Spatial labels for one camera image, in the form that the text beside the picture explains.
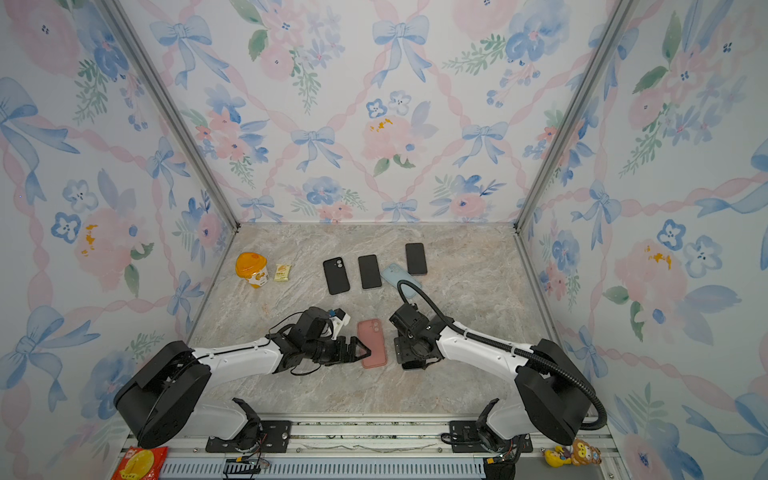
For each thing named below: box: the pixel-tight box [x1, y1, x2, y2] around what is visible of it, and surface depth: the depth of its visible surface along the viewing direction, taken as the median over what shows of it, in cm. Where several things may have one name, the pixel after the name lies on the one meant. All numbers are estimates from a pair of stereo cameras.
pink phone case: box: [358, 319, 387, 369], surface depth 94 cm
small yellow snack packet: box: [274, 264, 292, 282], surface depth 106 cm
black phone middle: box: [358, 254, 382, 289], surface depth 109 cm
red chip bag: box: [111, 446, 169, 480], surface depth 70 cm
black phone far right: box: [405, 242, 428, 275], surface depth 113 cm
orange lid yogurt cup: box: [235, 252, 269, 289], surface depth 97 cm
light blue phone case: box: [381, 263, 422, 299], surface depth 108 cm
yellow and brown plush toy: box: [540, 438, 602, 468], surface depth 71 cm
